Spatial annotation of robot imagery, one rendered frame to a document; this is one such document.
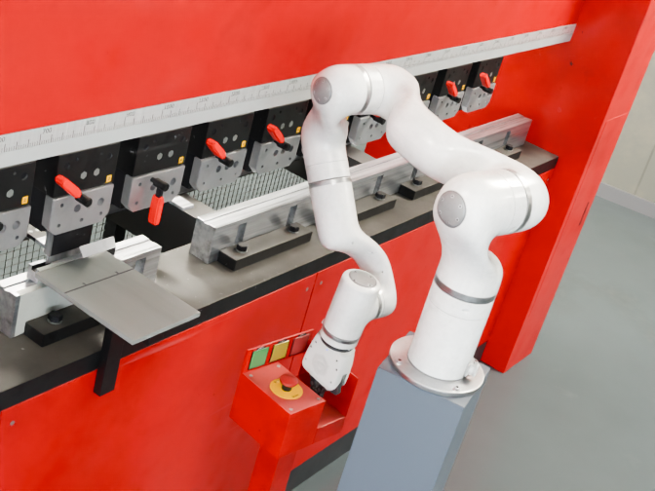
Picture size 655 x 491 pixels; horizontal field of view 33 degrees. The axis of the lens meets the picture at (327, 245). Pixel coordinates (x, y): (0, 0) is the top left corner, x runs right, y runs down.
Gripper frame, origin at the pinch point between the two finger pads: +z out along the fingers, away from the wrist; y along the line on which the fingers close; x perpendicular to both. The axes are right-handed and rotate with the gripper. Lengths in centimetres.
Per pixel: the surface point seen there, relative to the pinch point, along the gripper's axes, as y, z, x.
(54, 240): -34, -29, -52
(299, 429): 6.4, 0.9, -10.6
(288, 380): -0.7, -6.9, -10.6
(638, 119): -121, 36, 382
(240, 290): -25.6, -11.3, -5.2
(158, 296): -16.5, -24.7, -38.8
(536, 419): -10, 75, 157
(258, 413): -1.7, 1.7, -15.1
